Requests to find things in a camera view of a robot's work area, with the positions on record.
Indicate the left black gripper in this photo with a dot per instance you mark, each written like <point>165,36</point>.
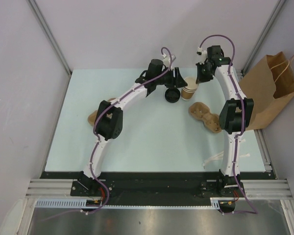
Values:
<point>177,82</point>

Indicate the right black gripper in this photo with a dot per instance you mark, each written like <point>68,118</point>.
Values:
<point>201,78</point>

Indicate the brown paper cup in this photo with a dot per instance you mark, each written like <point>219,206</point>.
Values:
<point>188,91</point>

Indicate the black plastic cup lid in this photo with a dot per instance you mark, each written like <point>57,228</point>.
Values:
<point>172,95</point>

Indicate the brown pulp cup carrier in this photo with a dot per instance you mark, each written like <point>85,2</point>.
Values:
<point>201,112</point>
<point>109,115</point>

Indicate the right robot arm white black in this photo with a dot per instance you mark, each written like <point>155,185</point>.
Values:
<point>234,117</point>

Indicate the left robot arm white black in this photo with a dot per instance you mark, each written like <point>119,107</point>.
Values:
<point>108,122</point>

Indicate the brown paper bag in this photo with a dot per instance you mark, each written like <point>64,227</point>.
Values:
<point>270,83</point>

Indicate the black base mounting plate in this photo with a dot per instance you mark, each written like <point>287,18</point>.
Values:
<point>132,188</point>

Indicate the white round object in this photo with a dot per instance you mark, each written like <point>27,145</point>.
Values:
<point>13,219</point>

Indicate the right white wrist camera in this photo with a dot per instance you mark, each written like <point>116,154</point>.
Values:
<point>202,55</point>

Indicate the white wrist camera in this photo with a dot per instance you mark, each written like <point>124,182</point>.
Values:
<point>167,60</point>
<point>202,55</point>

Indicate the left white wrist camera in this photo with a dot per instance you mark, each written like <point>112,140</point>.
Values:
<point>167,60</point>

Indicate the right aluminium corner post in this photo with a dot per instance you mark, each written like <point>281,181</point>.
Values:
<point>264,34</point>

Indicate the aluminium corner post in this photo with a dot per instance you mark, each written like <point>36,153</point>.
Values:
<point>264,34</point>
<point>38,14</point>

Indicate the aluminium frame rail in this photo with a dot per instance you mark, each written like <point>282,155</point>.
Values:
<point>254,189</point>

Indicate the left aluminium corner post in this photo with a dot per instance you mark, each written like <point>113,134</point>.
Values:
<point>38,14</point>

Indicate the white slotted cable duct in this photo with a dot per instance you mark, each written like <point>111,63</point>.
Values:
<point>90,204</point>

